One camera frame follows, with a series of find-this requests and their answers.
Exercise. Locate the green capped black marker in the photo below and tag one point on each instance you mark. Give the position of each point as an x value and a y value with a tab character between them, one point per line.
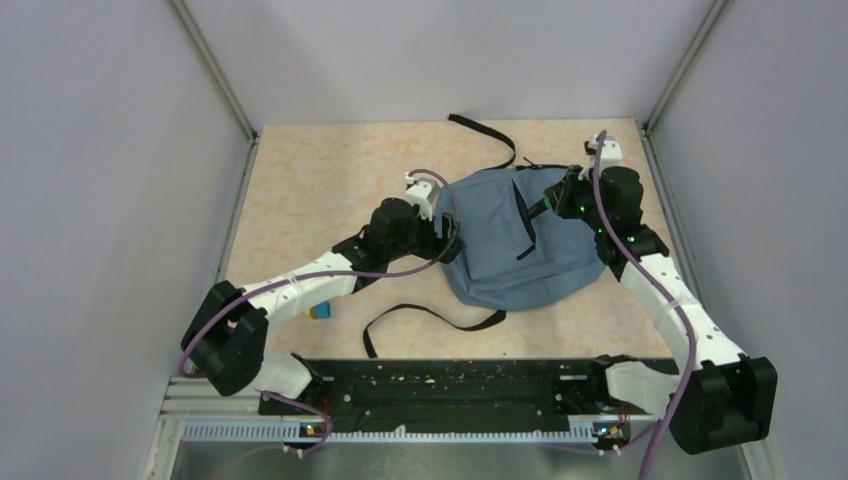
538	208

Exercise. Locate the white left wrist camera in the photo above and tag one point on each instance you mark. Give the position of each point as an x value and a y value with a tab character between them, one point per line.
422	193

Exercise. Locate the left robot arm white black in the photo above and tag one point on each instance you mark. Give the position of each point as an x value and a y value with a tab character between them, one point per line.
227	338

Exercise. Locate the blue grey student backpack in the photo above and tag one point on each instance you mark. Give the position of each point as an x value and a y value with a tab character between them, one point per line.
510	262

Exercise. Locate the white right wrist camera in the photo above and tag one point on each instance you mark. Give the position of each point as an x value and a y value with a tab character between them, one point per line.
611	155

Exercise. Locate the aluminium front rail frame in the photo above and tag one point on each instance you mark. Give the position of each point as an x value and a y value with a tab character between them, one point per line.
203	435

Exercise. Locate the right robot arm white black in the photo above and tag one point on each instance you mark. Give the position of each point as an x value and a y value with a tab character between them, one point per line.
720	396

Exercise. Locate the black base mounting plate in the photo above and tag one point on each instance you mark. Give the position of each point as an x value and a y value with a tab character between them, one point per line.
456	396

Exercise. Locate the colourful wooden block puzzle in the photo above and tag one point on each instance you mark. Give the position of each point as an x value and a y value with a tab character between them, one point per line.
320	311

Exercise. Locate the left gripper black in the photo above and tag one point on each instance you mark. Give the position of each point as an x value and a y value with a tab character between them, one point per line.
442	249

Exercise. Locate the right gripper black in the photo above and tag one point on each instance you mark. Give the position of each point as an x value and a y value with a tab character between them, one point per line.
562	193

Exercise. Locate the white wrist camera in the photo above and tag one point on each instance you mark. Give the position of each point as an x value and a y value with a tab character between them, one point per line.
422	193
611	155

